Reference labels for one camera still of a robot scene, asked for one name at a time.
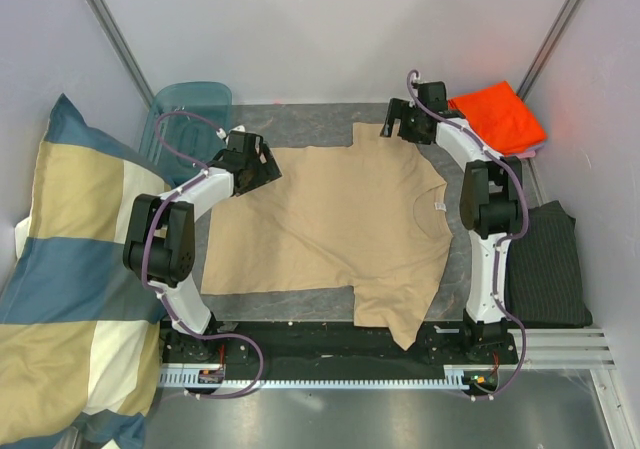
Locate right aluminium frame post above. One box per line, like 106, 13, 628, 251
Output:
516, 0, 585, 102

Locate beige t shirt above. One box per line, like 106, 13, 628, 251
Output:
201, 123, 452, 349

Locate white slotted cable duct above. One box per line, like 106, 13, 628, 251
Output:
157, 363, 491, 390

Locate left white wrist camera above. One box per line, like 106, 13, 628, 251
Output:
216, 125, 246, 142

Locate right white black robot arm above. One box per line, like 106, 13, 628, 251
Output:
380, 70, 529, 363

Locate aluminium frame post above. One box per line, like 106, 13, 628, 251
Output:
516, 0, 585, 102
85, 0, 155, 107

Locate blue plastic bin lid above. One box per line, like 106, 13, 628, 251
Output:
139, 81, 232, 185

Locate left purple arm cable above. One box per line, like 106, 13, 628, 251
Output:
139, 112, 266, 400

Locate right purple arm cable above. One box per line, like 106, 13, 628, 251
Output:
405, 69, 531, 403

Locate pink folded t shirt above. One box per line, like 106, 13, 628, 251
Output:
516, 144, 543, 159

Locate blue beige striped pillow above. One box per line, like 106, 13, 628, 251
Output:
1, 97, 172, 448

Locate aluminium floor rails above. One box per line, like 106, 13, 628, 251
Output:
523, 328, 616, 370

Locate dark striped folded garment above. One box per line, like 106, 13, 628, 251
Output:
505, 200, 593, 329

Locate orange folded t shirt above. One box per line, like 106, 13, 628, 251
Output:
448, 81, 547, 155

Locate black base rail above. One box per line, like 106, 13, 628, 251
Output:
161, 321, 519, 379

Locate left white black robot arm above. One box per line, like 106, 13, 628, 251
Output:
123, 128, 281, 362

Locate left aluminium frame post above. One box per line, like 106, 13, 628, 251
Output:
85, 0, 155, 107

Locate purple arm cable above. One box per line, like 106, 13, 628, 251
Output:
139, 112, 266, 400
405, 69, 531, 403

